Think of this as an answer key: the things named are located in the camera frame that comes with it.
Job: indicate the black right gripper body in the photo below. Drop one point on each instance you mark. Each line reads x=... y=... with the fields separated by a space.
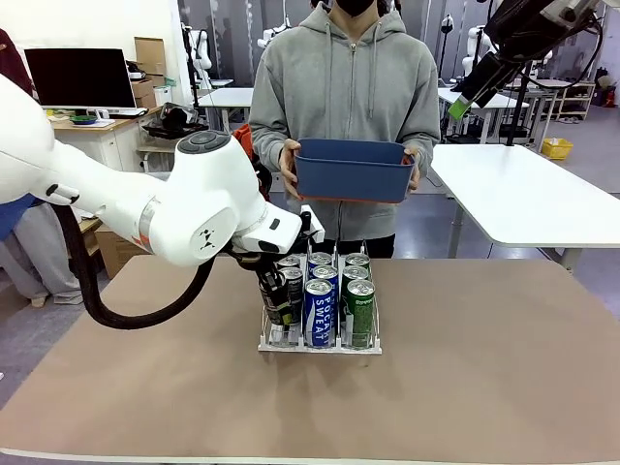
x=489 y=80

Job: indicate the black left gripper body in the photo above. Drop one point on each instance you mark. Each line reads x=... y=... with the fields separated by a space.
x=271 y=259

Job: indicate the blue plastic bin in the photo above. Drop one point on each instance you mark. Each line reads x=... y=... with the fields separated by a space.
x=351 y=179

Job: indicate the person's left gray-sleeved forearm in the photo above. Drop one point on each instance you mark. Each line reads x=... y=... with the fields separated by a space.
x=428 y=145

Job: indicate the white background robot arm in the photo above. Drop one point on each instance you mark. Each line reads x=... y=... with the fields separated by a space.
x=474 y=48
x=201 y=46
x=269 y=36

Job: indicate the person's right gray-sleeved forearm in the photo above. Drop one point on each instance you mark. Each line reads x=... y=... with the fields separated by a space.
x=266 y=140

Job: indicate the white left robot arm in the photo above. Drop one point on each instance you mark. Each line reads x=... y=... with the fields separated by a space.
x=145 y=203

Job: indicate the person's left hand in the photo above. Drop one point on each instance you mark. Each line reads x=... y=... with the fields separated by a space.
x=416 y=172

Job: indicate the person's right hand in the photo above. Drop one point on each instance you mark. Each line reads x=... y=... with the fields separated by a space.
x=288 y=167

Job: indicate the white background desk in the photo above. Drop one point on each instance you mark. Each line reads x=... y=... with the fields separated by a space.
x=504 y=101
x=227 y=96

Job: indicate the black metal pole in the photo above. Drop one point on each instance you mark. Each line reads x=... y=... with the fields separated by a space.
x=517 y=116

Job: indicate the black light stand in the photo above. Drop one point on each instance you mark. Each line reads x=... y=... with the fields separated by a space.
x=445 y=29

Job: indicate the light wooden low shelf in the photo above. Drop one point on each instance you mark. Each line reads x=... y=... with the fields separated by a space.
x=574 y=85

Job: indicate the yellow plastic crate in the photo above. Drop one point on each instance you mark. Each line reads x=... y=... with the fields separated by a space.
x=557 y=149

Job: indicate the large white table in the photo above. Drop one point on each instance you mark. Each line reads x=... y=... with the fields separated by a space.
x=523 y=194

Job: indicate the person in gray hoodie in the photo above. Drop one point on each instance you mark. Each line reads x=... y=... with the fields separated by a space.
x=349 y=97

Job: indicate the red container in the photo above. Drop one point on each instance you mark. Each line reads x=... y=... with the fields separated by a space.
x=610 y=97

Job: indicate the red black bag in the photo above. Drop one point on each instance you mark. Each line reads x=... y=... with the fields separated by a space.
x=245 y=138

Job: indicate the black face mask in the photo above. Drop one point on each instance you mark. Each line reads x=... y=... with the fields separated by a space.
x=356 y=7

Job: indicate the large brown cardboard box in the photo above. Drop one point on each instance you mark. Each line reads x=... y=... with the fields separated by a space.
x=114 y=252

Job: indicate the small wooden side shelf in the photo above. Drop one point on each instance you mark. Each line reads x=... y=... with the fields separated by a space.
x=92 y=232

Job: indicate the white plastic container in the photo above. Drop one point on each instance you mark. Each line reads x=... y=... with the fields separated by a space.
x=164 y=91

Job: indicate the white desk cabinet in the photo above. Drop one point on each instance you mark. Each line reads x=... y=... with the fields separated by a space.
x=106 y=145

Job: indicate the white keyboard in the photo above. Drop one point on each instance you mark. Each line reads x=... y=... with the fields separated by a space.
x=121 y=112

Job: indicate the green bowl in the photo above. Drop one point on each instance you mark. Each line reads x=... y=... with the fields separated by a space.
x=83 y=117

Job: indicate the tall brown cardboard box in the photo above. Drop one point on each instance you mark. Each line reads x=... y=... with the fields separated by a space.
x=149 y=53

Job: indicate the black computer monitor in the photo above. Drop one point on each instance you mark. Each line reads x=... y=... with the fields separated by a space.
x=80 y=77

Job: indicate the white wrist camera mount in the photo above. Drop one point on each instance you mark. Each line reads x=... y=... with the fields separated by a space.
x=310 y=224

